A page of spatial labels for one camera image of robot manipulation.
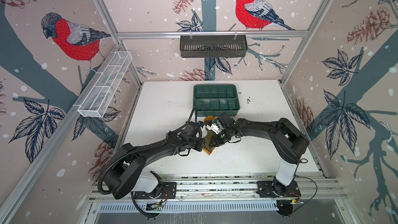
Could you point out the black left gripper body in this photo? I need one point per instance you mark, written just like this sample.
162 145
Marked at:
196 143

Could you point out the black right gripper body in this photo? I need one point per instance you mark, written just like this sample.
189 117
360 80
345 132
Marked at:
223 136

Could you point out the olive green striped sock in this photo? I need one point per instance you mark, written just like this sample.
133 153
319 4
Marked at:
207 148

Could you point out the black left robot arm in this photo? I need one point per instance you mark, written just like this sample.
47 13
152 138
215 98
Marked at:
123 173

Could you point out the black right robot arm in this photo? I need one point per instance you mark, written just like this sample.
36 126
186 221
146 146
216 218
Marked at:
288 140

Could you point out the green plastic compartment tray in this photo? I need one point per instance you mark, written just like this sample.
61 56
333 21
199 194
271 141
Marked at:
216 99

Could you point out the aluminium top crossbar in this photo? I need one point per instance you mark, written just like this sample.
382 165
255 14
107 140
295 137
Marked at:
250 34

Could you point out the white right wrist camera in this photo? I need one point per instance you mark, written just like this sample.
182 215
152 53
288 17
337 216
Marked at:
214 128

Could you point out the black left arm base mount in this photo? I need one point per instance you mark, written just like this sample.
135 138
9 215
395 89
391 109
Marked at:
165 190

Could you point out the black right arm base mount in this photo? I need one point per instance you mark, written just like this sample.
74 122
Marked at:
275 189

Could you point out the black hanging wire basket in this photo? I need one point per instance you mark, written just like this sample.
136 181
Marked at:
213 46

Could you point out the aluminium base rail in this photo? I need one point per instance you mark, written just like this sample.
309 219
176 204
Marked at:
235 187

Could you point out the white wire mesh shelf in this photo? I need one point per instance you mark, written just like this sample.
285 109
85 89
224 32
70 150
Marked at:
102 93

